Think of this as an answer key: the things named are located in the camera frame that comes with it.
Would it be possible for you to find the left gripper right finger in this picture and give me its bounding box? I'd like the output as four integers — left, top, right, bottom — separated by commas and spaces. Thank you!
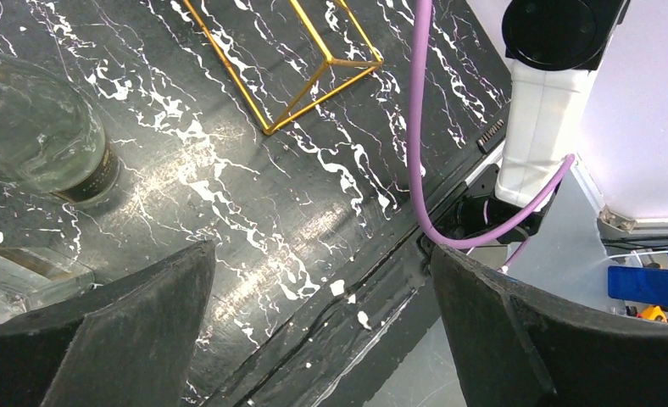
430, 247, 668, 406

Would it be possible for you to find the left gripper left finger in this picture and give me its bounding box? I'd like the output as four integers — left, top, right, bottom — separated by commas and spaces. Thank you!
0, 241, 215, 406

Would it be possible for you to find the clear tall glass bottle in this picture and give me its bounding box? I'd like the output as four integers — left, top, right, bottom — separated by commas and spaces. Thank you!
0, 53, 120, 204

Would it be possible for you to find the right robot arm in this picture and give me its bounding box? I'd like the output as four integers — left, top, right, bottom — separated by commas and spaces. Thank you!
470, 1, 629, 247

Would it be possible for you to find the blue object outside table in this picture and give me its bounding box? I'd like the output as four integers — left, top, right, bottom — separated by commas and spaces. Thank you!
607, 265, 668, 307

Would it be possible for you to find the gold wire wine rack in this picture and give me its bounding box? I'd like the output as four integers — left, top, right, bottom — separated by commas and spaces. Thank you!
183, 1, 384, 136

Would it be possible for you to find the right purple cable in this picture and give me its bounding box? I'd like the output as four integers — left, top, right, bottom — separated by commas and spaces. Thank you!
407, 0, 577, 270

